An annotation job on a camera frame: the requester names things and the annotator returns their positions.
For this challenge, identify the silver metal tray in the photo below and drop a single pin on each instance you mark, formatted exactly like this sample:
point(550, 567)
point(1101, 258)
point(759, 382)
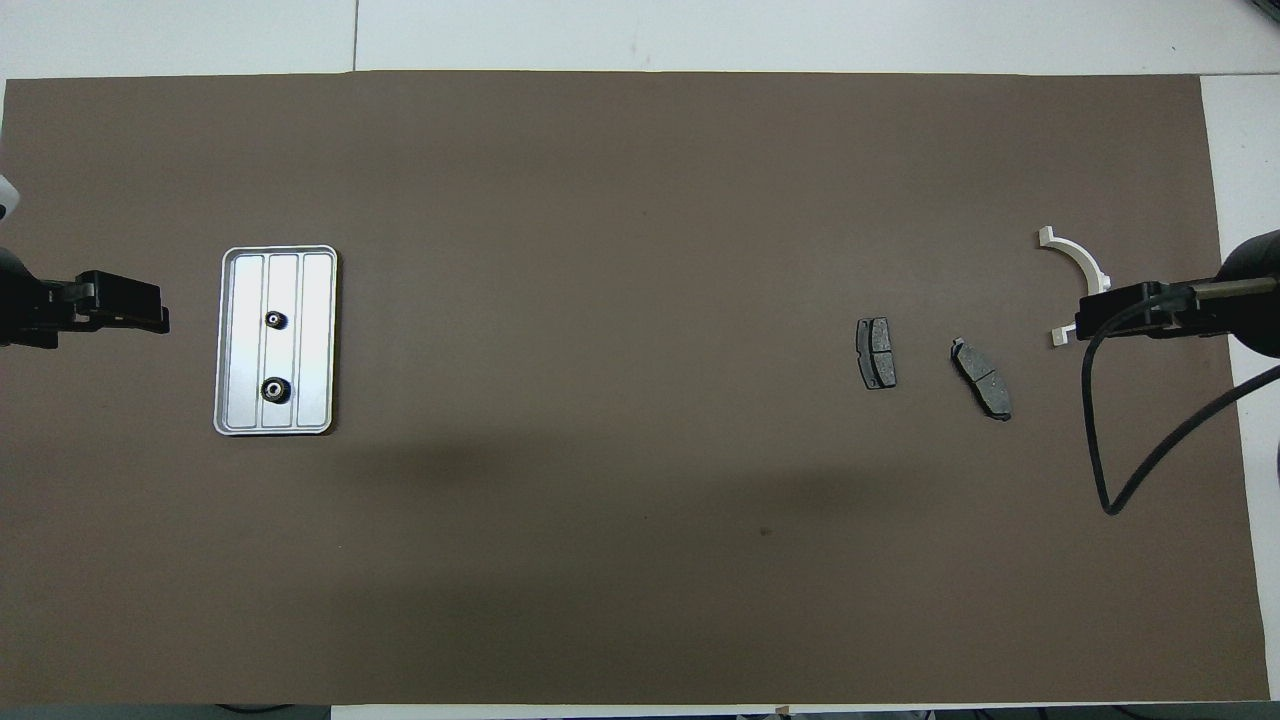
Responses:
point(312, 360)

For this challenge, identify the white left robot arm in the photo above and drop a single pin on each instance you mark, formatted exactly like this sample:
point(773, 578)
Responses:
point(8, 195)

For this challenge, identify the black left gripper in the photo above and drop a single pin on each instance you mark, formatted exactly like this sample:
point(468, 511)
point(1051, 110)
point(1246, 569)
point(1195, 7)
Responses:
point(25, 305)

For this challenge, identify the white curved plastic bracket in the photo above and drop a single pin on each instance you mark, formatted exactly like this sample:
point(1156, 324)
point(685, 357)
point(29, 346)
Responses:
point(1075, 250)

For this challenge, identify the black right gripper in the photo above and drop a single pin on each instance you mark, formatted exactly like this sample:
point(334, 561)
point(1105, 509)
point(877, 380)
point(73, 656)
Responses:
point(1255, 310)

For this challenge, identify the dark rectangular brake pad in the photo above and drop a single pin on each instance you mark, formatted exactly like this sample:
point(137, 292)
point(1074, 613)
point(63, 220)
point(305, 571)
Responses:
point(878, 353)

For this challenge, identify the dark curved brake pad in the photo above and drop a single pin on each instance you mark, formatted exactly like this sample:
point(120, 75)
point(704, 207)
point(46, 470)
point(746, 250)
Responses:
point(982, 378)

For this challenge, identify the brown table mat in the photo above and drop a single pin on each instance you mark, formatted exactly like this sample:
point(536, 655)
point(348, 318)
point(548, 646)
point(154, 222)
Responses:
point(640, 560)

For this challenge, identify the small black bearing gear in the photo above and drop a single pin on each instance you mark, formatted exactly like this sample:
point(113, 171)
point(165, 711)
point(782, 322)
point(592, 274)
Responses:
point(277, 319)

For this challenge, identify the large black bearing gear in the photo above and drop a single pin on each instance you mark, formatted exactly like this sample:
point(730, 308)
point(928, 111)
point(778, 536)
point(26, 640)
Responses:
point(275, 390)

